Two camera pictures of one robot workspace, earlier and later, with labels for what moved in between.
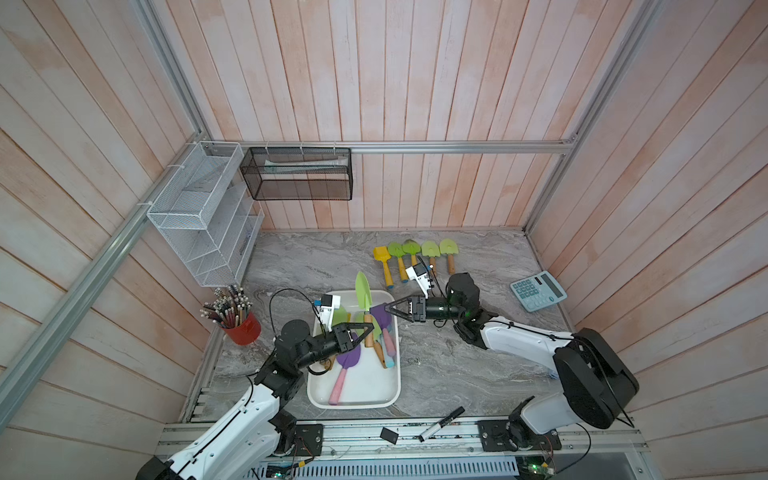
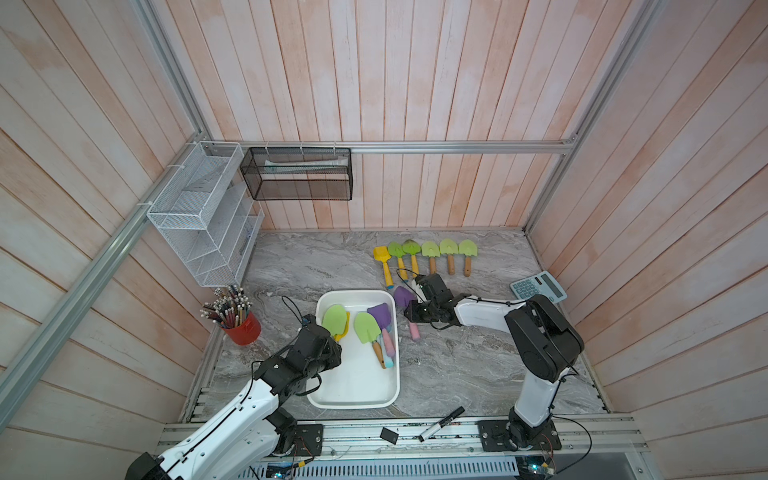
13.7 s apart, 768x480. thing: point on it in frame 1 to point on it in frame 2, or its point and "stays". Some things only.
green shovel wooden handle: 363,296 to 468,248
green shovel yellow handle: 398,250 stays
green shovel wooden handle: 430,248 stays
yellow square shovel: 381,253 stays
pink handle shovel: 347,359 to 404,295
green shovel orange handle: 411,247 stays
